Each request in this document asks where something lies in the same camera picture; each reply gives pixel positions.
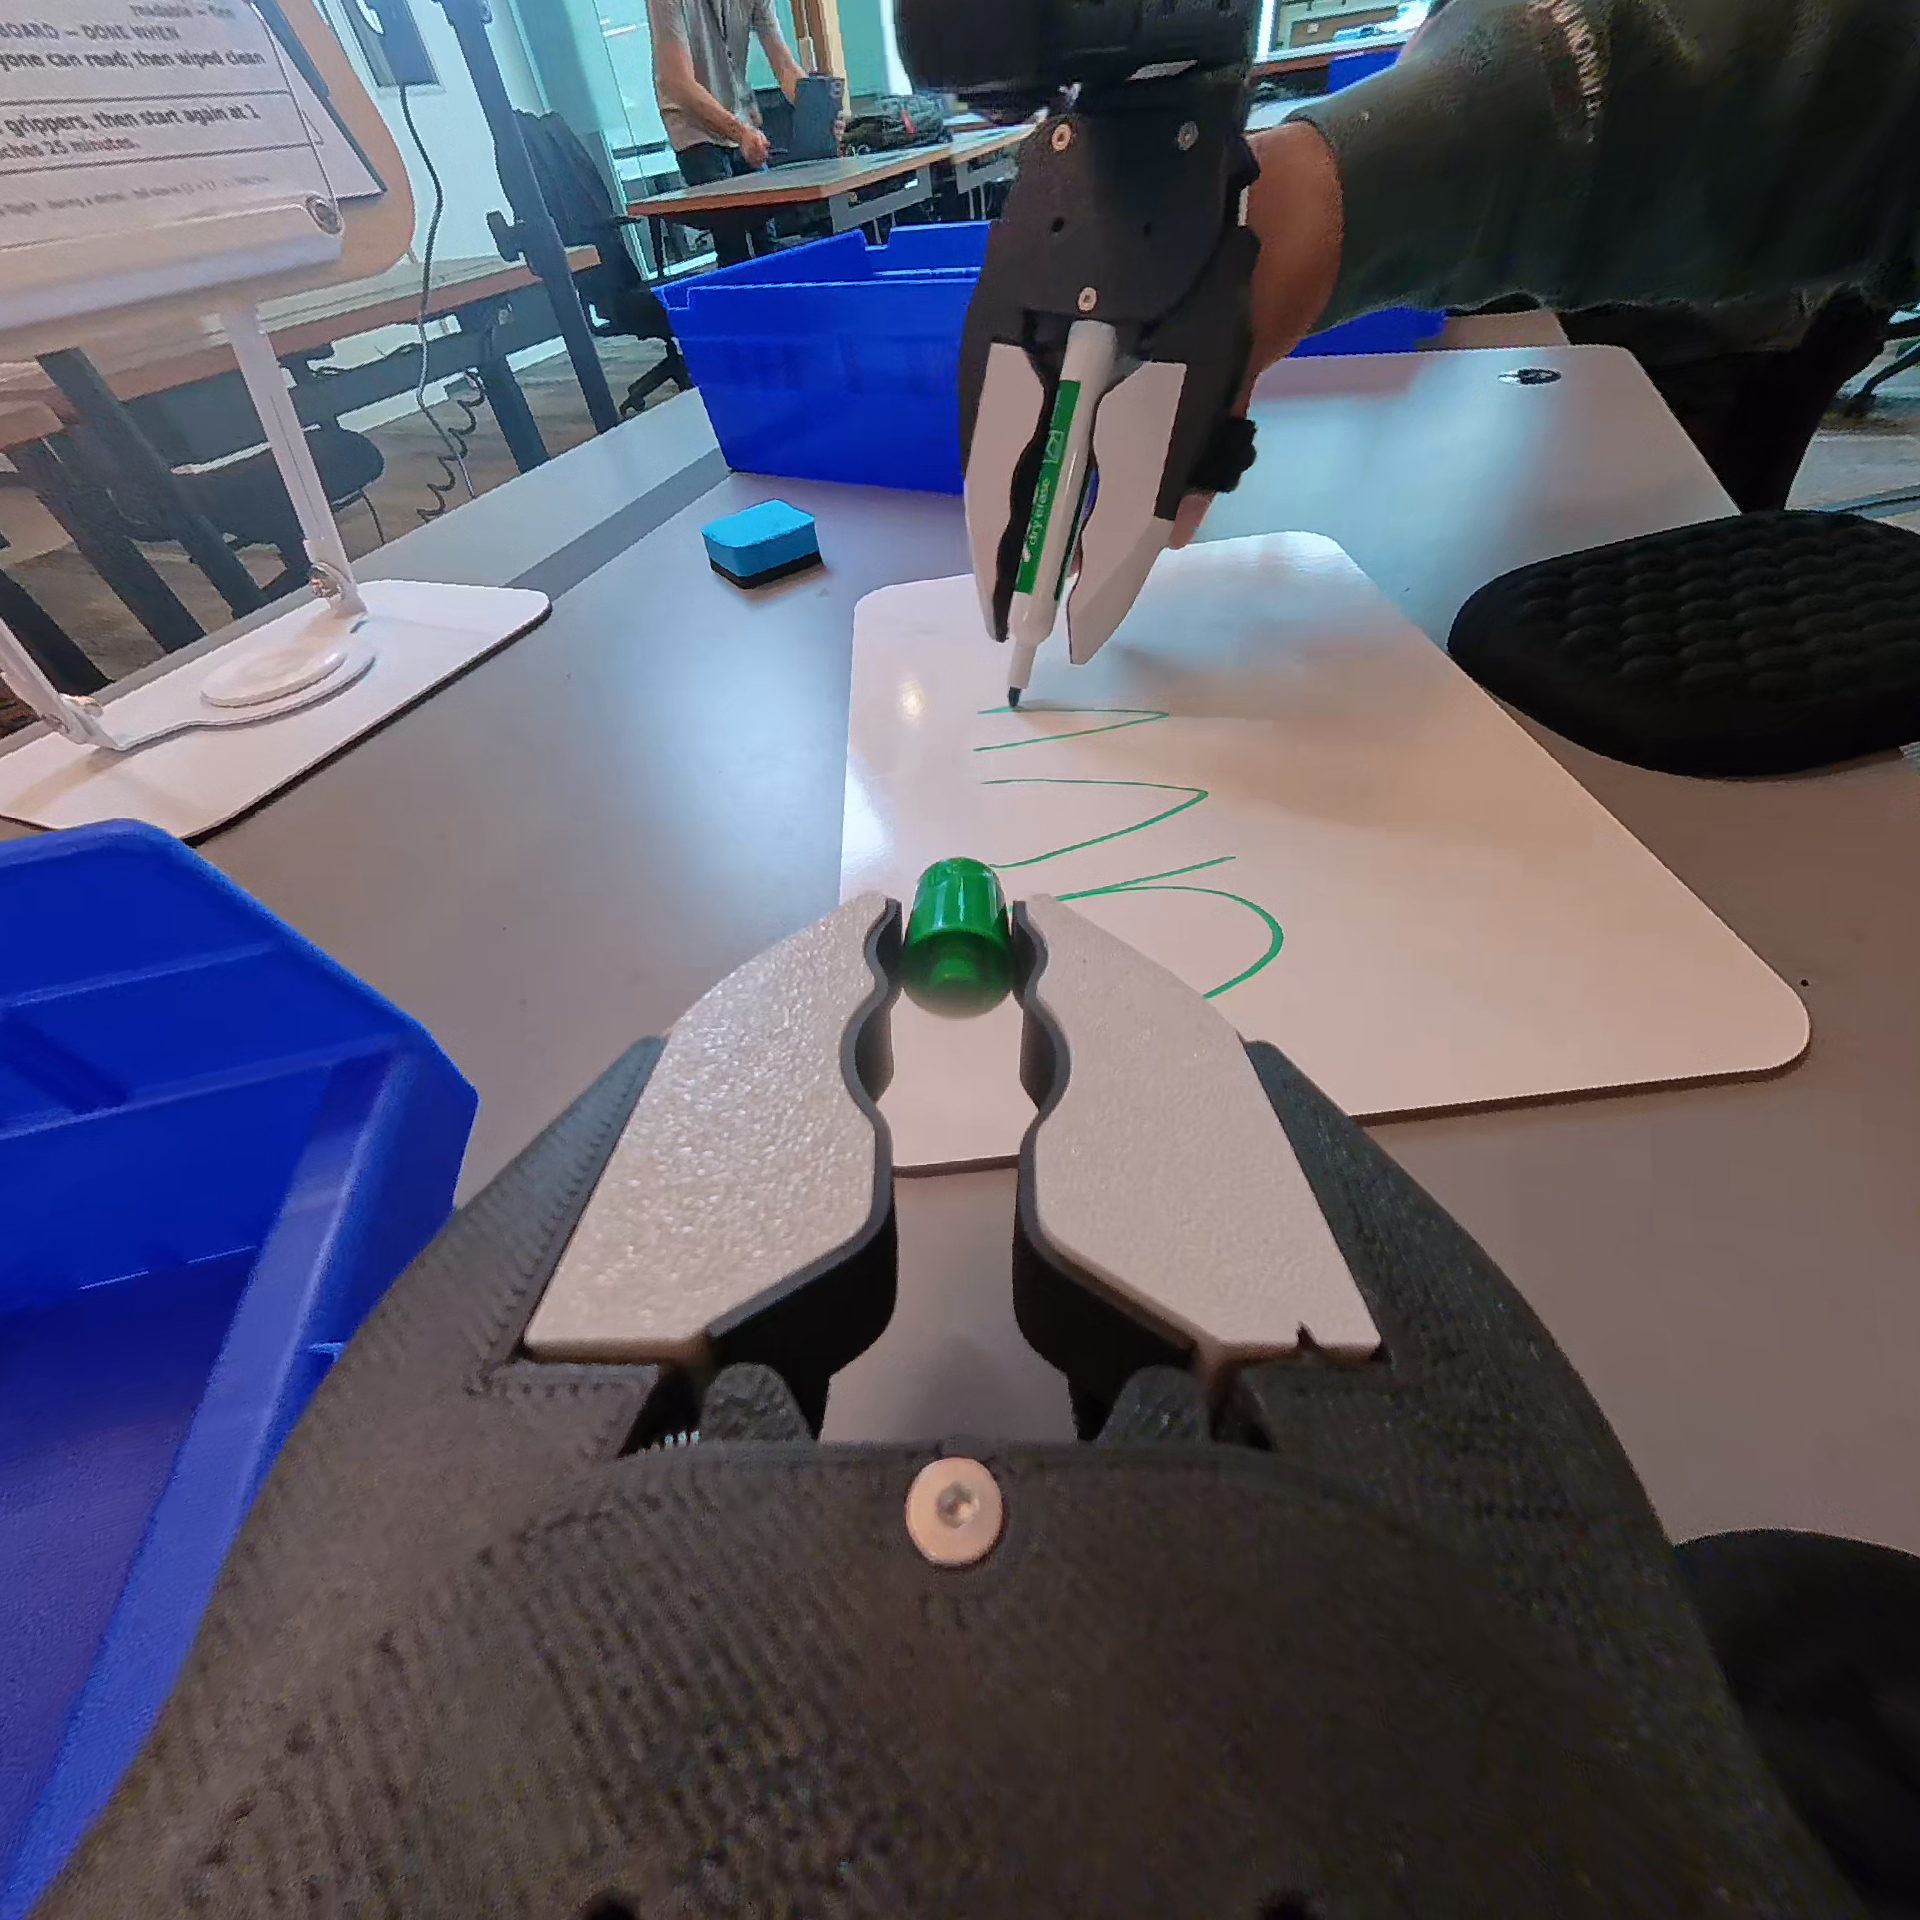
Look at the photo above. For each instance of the black backpack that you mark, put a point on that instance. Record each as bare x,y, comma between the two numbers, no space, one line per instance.
893,119

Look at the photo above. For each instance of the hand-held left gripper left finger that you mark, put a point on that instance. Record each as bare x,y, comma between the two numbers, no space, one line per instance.
734,1142

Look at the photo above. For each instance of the white document stand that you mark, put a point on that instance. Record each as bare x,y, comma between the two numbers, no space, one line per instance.
300,662

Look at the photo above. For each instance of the black mesh cushion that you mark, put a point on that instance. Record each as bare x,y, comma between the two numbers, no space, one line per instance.
1711,638

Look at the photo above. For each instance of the white whiteboard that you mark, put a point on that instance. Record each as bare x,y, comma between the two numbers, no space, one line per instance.
1425,902

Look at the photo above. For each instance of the person's dark trousers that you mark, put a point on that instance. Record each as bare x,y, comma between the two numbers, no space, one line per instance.
1724,390

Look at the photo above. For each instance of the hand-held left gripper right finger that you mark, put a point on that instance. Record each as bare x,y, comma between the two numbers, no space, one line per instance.
1171,1155

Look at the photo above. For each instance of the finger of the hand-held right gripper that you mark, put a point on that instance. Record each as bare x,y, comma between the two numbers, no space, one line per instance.
1133,494
997,480

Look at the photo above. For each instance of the blue plastic bin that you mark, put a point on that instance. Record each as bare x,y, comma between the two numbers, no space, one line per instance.
827,369
1389,329
166,1110
1337,63

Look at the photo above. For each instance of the printed instruction sheet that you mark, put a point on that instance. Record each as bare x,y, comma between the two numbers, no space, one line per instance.
137,119

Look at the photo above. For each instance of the dark rounded pad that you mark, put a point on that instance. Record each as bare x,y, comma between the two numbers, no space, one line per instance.
1815,1694

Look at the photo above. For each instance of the wooden backing board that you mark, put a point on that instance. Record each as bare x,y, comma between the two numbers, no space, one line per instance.
387,135

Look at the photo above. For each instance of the green marker cap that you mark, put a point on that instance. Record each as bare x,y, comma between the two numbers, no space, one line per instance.
957,921

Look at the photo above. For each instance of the person's right hand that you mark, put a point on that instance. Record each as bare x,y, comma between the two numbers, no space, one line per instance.
1299,241

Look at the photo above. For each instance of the black tripod stand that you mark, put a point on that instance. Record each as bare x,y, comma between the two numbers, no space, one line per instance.
524,224

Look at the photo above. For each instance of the wooden-top desk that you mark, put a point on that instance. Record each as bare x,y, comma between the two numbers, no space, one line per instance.
820,184
375,317

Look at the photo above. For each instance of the black office chair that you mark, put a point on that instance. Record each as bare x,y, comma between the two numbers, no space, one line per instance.
593,224
820,117

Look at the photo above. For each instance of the person's right forearm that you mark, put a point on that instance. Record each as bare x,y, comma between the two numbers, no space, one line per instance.
1621,149

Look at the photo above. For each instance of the white green-label dry-erase marker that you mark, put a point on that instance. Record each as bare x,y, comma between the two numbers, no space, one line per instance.
1061,451

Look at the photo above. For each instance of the blue whiteboard eraser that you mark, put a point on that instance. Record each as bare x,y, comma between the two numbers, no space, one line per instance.
763,539

